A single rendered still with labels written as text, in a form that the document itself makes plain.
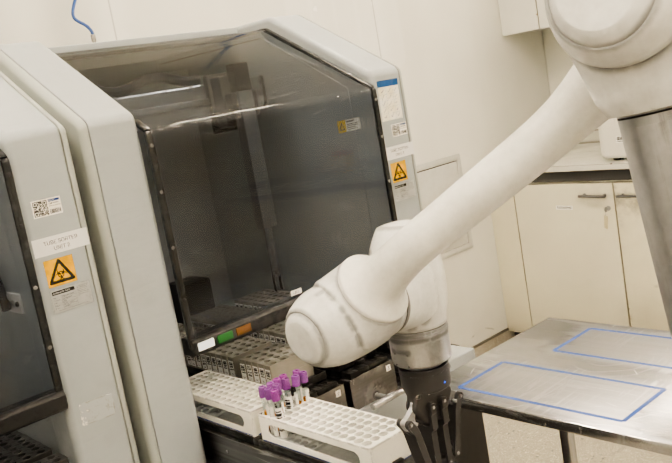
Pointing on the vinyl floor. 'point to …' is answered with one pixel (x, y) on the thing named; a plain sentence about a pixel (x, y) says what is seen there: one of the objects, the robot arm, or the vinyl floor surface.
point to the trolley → (578, 383)
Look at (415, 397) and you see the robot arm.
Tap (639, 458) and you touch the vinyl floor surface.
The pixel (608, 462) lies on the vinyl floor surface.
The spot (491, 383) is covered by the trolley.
